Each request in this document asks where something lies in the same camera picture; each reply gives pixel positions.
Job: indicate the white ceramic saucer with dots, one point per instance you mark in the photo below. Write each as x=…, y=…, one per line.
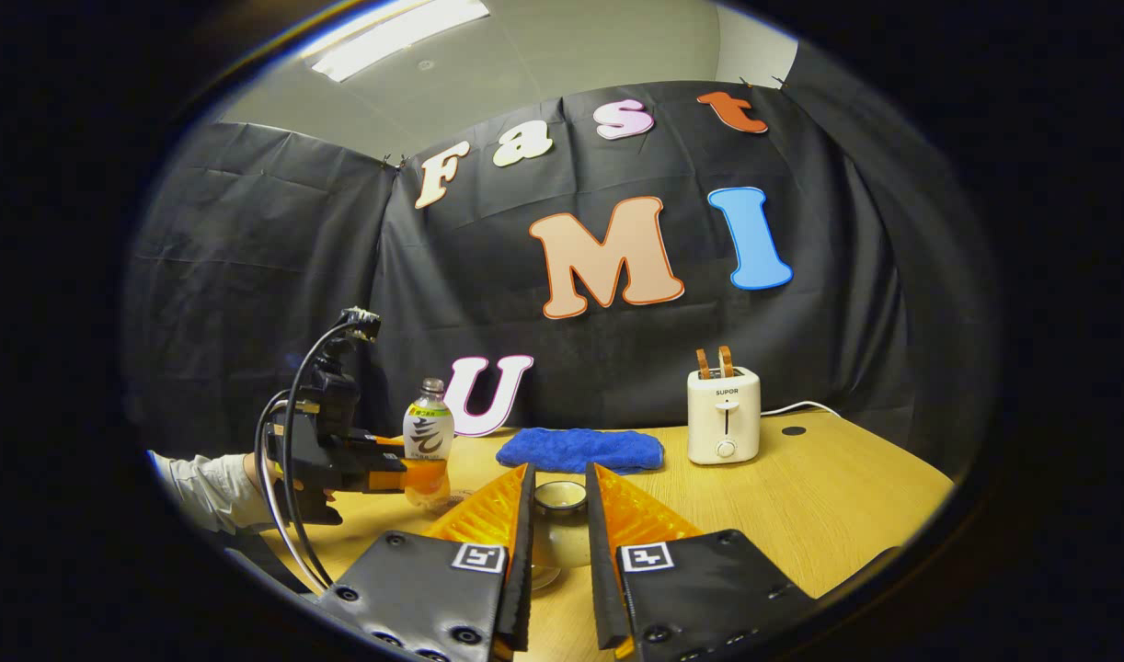
x=545, y=579

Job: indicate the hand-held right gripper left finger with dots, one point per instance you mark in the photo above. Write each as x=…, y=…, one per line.
x=433, y=598

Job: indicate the toast slice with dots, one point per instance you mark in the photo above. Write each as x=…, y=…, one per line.
x=703, y=363
x=727, y=360

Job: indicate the white ceramic teacup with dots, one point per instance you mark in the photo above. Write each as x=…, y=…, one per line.
x=560, y=542

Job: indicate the blue towel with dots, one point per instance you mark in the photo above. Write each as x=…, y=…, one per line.
x=580, y=450

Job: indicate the clear water bottle orange label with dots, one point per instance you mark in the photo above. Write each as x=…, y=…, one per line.
x=429, y=432

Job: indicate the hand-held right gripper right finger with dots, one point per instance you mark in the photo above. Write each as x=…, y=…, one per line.
x=700, y=598

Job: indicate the cream white toaster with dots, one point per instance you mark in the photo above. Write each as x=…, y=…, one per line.
x=723, y=414

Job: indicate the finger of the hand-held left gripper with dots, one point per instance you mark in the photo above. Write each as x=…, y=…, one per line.
x=385, y=442
x=424, y=475

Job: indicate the black backdrop cloth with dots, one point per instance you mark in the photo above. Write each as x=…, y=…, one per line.
x=617, y=368

